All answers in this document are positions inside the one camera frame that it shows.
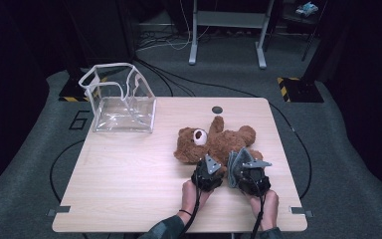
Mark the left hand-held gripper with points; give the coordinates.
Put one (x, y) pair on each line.
(205, 181)

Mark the light blue white item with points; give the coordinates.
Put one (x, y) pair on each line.
(306, 9)

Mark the black striped stand base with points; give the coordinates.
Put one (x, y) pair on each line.
(71, 91)
(301, 91)

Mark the brown teddy bear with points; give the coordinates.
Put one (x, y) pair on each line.
(225, 141)

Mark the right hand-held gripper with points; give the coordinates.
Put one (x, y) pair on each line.
(253, 181)

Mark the white metal desk frame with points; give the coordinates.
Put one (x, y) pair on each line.
(229, 19)

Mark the dark side table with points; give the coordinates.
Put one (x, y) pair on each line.
(291, 20)

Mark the grey metal table bracket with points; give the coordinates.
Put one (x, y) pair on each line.
(301, 211)
(58, 210)

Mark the black wristband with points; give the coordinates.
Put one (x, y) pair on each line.
(185, 212)

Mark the dark curtain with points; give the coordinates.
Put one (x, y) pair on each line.
(6, 66)
(371, 66)

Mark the person's right hand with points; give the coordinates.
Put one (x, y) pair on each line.
(270, 209)

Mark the clear plastic bag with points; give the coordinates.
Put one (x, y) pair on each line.
(122, 116)

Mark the person's left hand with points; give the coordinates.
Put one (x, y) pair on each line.
(187, 197)

